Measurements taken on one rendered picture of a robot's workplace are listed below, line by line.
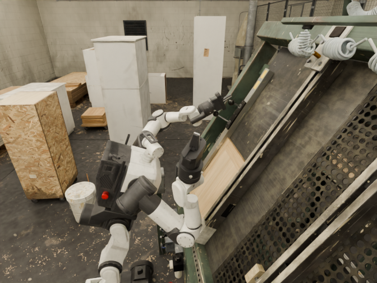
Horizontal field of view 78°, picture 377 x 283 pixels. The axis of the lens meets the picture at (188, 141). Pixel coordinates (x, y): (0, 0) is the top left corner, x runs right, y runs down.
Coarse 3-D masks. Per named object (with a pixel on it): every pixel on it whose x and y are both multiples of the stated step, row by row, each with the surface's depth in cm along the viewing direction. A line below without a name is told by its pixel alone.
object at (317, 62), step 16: (304, 32) 83; (304, 48) 86; (320, 48) 92; (320, 64) 87; (336, 64) 90; (320, 80) 92; (304, 96) 94; (320, 96) 95; (288, 112) 99; (304, 112) 98; (272, 128) 104; (288, 128) 100; (272, 144) 103; (256, 160) 105; (240, 176) 110; (256, 176) 110; (224, 192) 117; (240, 192) 113; (224, 208) 116; (208, 224) 119
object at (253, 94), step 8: (272, 72) 133; (264, 80) 134; (256, 88) 136; (248, 96) 140; (256, 96) 138; (248, 104) 140; (240, 112) 141; (240, 120) 144; (232, 128) 145; (224, 136) 147; (216, 144) 152; (216, 152) 152; (208, 160) 154
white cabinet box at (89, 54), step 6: (90, 48) 504; (84, 54) 478; (90, 54) 478; (90, 60) 483; (90, 66) 489; (96, 66) 489; (90, 72) 495; (96, 72) 495; (90, 78) 500; (96, 78) 500; (90, 84) 506; (96, 84) 506
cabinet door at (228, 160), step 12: (228, 144) 142; (216, 156) 150; (228, 156) 138; (240, 156) 127; (216, 168) 145; (228, 168) 132; (204, 180) 152; (216, 180) 139; (228, 180) 128; (192, 192) 159; (204, 192) 146; (216, 192) 134; (204, 204) 140
